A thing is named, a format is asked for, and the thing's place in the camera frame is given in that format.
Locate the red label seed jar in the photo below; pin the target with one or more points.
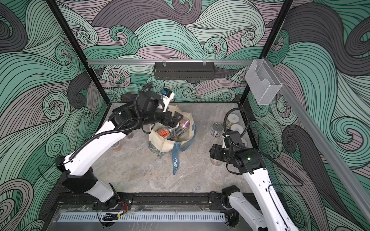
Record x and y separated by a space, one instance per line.
117 146

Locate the purple label seed jar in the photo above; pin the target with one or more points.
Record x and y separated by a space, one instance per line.
184 123

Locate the aluminium wall rail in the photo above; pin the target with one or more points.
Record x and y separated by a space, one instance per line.
164 61

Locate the red carrot label jar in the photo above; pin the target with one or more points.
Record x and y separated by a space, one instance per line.
164 132

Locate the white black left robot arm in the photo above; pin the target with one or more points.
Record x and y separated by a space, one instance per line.
76 168

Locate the green label seed jar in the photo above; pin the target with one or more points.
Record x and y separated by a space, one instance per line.
231 120

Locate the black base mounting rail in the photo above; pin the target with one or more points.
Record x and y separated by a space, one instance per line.
212 200

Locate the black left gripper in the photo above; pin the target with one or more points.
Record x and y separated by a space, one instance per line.
173 121

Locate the clear acrylic wall box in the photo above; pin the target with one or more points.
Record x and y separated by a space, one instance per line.
263 81

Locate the white slotted cable duct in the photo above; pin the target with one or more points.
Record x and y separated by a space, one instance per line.
144 217

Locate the beige canvas tote bag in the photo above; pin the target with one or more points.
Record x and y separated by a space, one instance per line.
180 139

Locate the black perforated wall shelf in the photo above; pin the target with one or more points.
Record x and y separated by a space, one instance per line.
184 71

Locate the clear red label jar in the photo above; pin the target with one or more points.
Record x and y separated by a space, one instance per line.
216 162

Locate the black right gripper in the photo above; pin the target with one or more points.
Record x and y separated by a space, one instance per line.
216 151

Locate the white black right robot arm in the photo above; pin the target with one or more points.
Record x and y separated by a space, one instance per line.
271 215

